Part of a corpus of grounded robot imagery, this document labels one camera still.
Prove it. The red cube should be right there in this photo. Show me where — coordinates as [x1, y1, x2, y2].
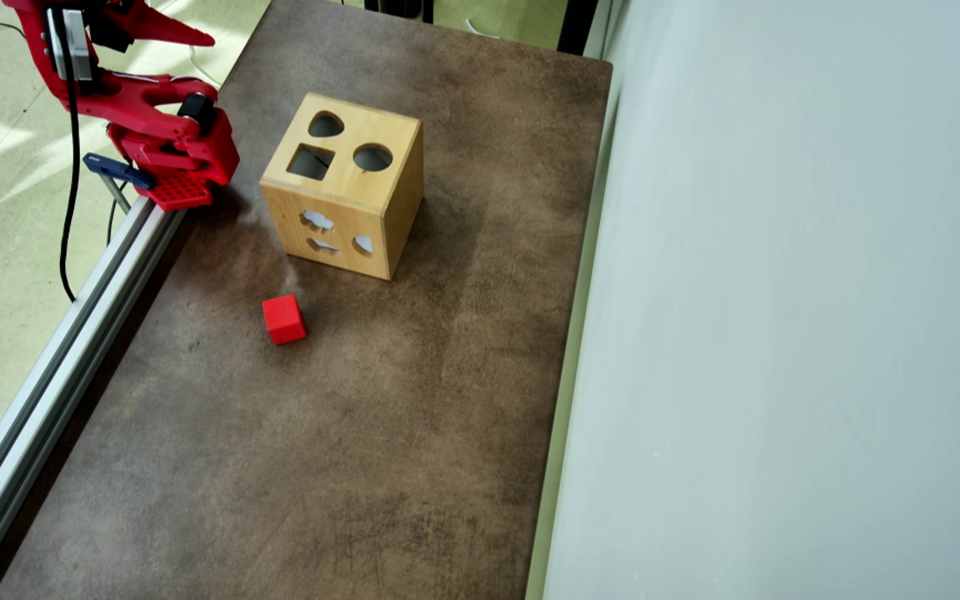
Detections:
[262, 294, 308, 346]

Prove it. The black furniture foot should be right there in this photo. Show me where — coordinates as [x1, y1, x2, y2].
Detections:
[363, 0, 436, 23]

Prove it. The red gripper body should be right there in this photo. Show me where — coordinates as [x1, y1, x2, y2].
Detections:
[22, 0, 138, 88]

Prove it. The black vertical post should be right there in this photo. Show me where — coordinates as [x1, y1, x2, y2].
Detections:
[557, 0, 600, 58]

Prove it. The aluminium profile rail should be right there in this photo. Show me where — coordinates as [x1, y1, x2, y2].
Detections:
[0, 193, 189, 600]

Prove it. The wooden shape sorter box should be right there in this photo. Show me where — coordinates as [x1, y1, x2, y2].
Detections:
[259, 92, 425, 282]

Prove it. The blue clamp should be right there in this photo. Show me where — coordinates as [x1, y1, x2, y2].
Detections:
[82, 152, 156, 216]

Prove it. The white floor cable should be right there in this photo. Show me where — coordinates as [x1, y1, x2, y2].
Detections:
[187, 43, 224, 89]

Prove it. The thin black cable beside rail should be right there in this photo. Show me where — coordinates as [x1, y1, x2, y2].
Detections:
[104, 179, 128, 251]

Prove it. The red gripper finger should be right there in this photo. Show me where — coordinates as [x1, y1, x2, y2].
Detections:
[126, 22, 217, 48]
[132, 0, 216, 39]

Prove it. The black camera cable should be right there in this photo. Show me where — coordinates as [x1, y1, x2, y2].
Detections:
[57, 33, 83, 303]

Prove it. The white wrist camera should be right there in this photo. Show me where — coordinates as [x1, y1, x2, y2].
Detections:
[45, 7, 98, 83]

